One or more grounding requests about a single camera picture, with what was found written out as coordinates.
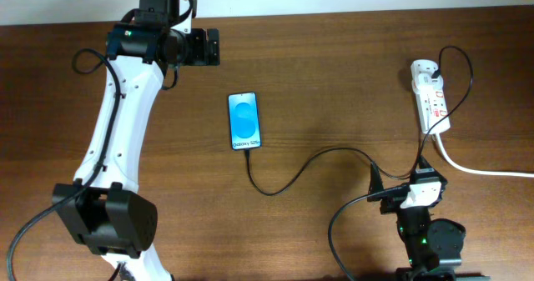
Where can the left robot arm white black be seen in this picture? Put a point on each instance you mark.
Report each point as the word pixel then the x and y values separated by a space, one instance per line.
pixel 101 208

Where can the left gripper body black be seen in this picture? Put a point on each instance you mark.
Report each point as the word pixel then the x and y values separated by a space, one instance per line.
pixel 195 48

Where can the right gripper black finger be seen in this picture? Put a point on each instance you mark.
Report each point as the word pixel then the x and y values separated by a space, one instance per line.
pixel 422 164
pixel 376 184

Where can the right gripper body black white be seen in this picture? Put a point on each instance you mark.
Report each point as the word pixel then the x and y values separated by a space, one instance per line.
pixel 392 203

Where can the white USB charger adapter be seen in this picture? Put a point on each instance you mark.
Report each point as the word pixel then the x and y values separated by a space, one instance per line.
pixel 425 82

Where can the blue screen smartphone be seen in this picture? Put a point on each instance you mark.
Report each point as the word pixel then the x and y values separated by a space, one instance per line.
pixel 244 121

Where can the white power strip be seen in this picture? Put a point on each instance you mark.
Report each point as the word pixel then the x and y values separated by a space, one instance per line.
pixel 431 105

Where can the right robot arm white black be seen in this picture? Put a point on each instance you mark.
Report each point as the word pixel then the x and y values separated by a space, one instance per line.
pixel 433 246

